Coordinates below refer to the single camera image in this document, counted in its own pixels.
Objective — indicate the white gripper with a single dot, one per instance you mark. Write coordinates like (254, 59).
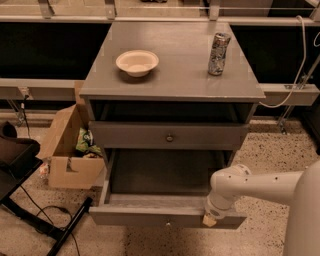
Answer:
(213, 211)

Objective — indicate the grey drawer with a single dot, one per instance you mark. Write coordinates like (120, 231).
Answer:
(157, 135)
(145, 187)

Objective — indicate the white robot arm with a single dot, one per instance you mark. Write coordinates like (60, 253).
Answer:
(299, 190)

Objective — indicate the grey drawer cabinet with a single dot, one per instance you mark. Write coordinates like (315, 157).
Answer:
(179, 89)

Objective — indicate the grey top drawer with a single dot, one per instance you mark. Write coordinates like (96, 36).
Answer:
(157, 135)

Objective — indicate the green snack bag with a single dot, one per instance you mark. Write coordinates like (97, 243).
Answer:
(86, 146)

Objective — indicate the brown cardboard box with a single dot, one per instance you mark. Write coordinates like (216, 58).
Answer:
(67, 167)

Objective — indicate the crushed drink can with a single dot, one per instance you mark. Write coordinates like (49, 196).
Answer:
(217, 57)

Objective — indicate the black stand with base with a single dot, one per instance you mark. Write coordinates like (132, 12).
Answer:
(18, 161)

